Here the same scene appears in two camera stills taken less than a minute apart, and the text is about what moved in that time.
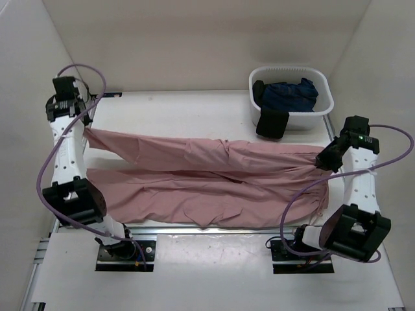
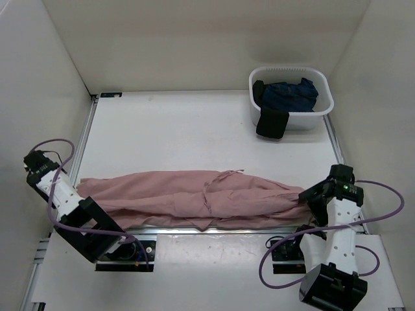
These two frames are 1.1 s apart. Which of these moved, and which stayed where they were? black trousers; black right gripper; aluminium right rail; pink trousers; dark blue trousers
Moved: black right gripper; pink trousers
Stayed: black trousers; aluminium right rail; dark blue trousers
